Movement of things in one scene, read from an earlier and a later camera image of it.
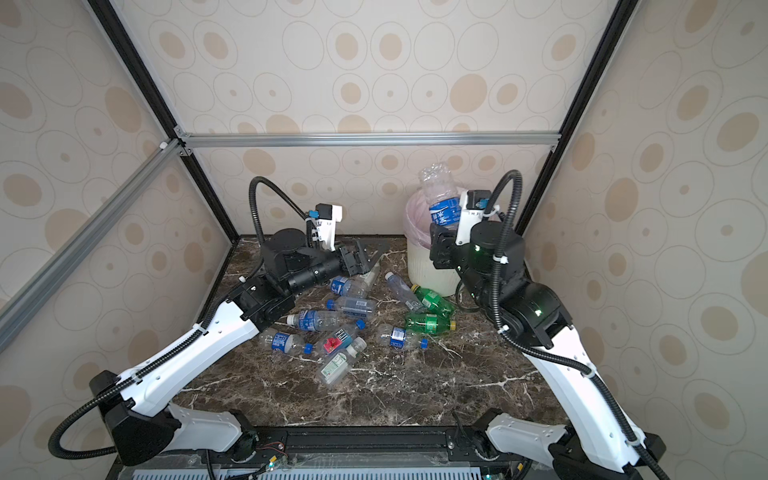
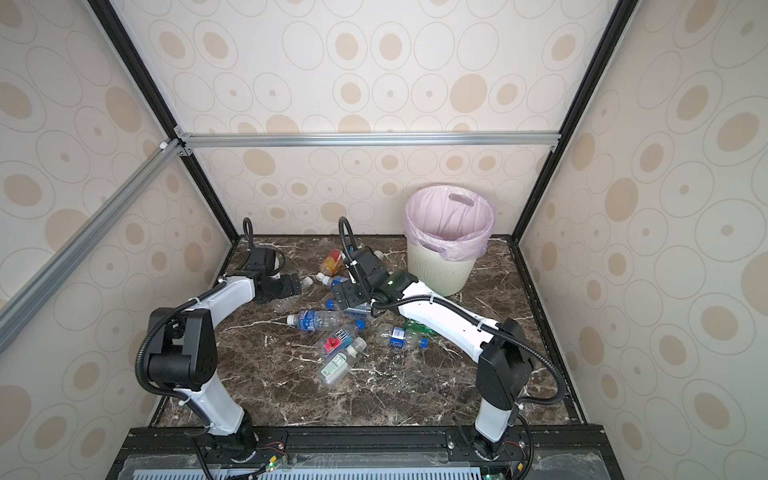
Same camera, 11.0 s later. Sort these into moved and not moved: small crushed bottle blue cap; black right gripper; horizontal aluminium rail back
Moved: black right gripper
Not moved: horizontal aluminium rail back; small crushed bottle blue cap
